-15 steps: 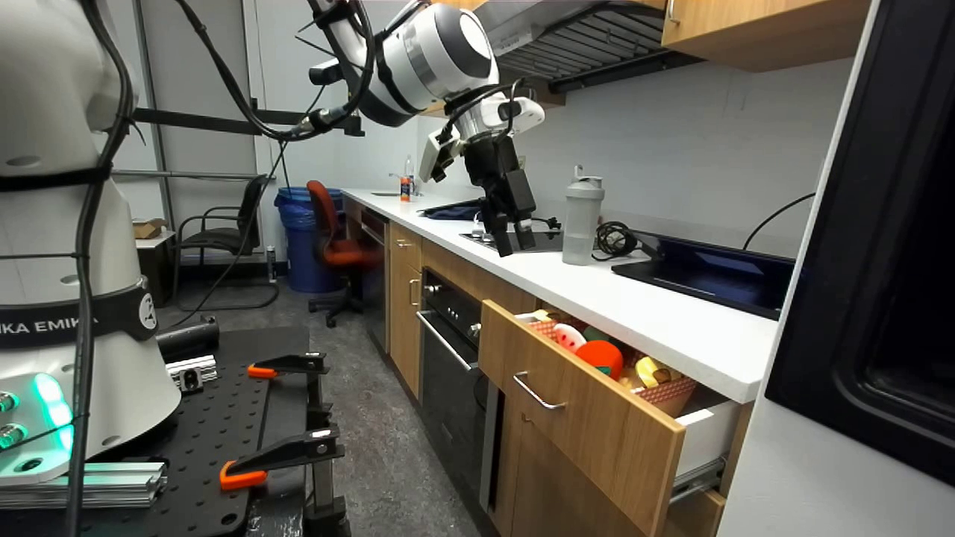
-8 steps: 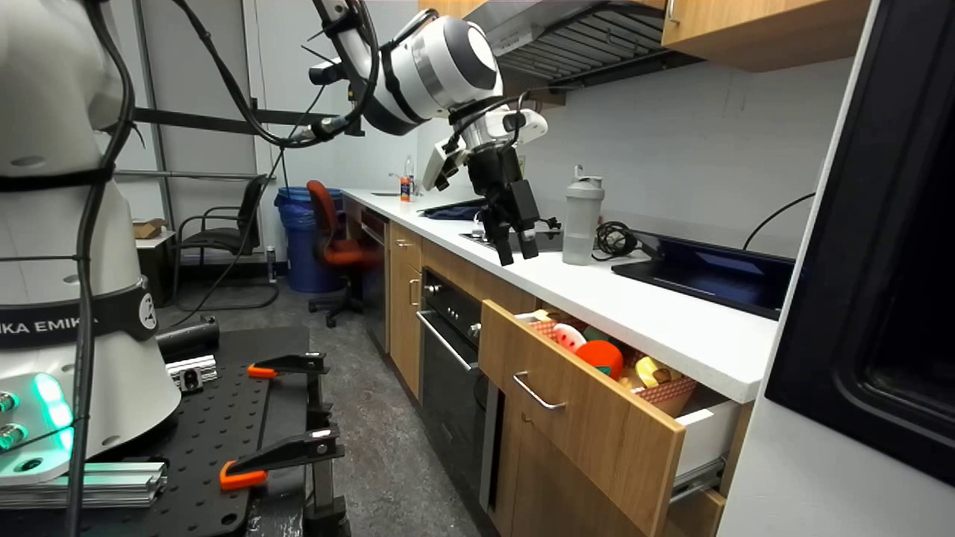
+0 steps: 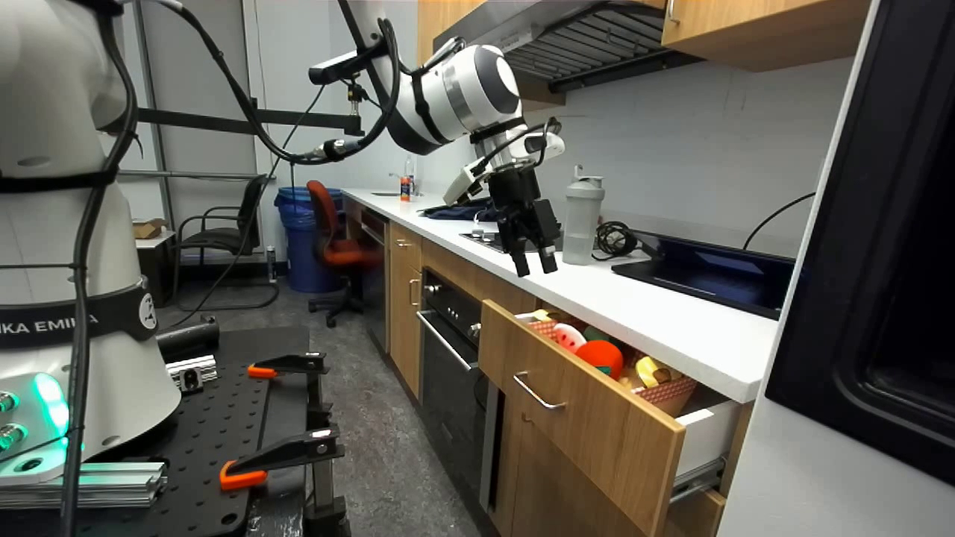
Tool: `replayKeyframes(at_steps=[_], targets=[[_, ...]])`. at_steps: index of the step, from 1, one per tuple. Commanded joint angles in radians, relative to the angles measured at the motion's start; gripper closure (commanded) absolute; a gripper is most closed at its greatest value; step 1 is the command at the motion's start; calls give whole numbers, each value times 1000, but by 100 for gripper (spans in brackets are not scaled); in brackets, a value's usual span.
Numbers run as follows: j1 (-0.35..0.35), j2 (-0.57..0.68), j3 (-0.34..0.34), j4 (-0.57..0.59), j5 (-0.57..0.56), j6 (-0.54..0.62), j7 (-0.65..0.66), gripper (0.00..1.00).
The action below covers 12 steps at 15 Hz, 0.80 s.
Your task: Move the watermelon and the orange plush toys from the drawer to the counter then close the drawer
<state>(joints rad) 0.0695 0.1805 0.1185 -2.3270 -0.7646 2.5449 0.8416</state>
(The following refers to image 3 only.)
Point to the grey shaker bottle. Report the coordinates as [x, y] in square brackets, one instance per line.
[583, 224]

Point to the small white device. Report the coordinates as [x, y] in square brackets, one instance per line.
[195, 375]

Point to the yellow plush toy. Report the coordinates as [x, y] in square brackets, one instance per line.
[652, 372]

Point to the wooden base cabinets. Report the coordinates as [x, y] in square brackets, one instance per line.
[403, 317]

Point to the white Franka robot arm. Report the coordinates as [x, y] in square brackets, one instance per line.
[61, 99]

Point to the black stereo camera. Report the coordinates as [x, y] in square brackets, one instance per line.
[333, 66]

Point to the wooden front white drawer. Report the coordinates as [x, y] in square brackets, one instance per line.
[585, 427]

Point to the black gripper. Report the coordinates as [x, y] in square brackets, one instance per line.
[522, 205]

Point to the dark blue cloth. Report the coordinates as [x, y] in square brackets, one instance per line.
[464, 211]

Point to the black perforated mounting table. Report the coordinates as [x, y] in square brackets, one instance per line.
[197, 438]

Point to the black metal chair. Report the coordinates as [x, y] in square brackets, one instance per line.
[248, 205]

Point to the steel range hood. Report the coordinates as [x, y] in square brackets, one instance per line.
[585, 47]

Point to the small red container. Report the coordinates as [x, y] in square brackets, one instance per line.
[406, 186]

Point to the wooden upper cabinet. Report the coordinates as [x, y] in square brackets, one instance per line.
[755, 25]
[436, 20]

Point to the aluminium extrusion bar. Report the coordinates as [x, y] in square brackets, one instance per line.
[98, 486]

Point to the grey metal pole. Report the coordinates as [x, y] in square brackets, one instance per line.
[155, 160]

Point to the orange patterned basket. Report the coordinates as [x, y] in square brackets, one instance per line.
[674, 395]

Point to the red office chair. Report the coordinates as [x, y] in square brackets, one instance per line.
[322, 214]

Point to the glossy black wall oven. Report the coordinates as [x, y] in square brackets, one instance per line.
[874, 248]

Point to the small black device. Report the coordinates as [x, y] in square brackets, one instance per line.
[188, 342]

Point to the black camera boom stand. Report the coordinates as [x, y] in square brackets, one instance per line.
[197, 122]

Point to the flat grey tray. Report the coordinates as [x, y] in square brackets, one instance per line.
[480, 238]

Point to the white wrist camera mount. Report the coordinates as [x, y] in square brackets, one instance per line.
[547, 147]

